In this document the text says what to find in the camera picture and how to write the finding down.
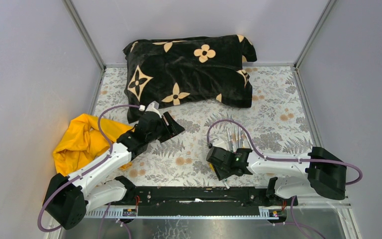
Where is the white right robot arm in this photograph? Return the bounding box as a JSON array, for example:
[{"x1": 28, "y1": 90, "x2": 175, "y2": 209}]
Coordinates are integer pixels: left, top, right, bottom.
[{"x1": 206, "y1": 146, "x2": 347, "y2": 205}]

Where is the clear cap pen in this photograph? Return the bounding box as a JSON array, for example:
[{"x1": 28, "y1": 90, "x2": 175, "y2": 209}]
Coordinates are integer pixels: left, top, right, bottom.
[{"x1": 221, "y1": 179, "x2": 230, "y2": 189}]

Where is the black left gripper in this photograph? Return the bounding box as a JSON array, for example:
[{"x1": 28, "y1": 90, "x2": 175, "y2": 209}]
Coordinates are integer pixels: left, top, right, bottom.
[{"x1": 146, "y1": 112, "x2": 185, "y2": 144}]

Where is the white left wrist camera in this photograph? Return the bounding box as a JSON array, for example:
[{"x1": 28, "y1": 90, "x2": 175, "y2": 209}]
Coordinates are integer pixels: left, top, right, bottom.
[{"x1": 139, "y1": 101, "x2": 162, "y2": 118}]

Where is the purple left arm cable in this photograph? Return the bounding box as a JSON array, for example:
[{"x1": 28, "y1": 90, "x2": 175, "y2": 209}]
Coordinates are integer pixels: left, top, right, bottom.
[{"x1": 37, "y1": 104, "x2": 144, "y2": 233}]

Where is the black floral pillow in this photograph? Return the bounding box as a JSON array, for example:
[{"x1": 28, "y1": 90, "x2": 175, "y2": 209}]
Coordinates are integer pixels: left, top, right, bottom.
[{"x1": 123, "y1": 34, "x2": 257, "y2": 123}]

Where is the yellow cloth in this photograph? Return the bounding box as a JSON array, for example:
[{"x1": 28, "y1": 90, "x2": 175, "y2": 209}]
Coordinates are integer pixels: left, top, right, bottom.
[{"x1": 52, "y1": 114, "x2": 144, "y2": 179}]

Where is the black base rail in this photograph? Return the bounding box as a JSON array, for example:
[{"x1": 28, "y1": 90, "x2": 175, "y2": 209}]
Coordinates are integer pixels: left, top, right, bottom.
[{"x1": 113, "y1": 186, "x2": 298, "y2": 217}]

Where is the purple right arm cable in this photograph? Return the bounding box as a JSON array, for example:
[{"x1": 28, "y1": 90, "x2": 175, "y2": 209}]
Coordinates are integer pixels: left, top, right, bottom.
[{"x1": 206, "y1": 119, "x2": 364, "y2": 239}]

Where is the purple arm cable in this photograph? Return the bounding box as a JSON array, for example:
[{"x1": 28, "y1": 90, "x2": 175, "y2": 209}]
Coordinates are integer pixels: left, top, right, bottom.
[
  {"x1": 206, "y1": 119, "x2": 364, "y2": 239},
  {"x1": 37, "y1": 104, "x2": 144, "y2": 233}
]

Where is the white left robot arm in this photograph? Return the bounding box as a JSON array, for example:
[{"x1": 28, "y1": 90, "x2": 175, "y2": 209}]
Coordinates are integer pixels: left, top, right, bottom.
[{"x1": 39, "y1": 112, "x2": 185, "y2": 230}]

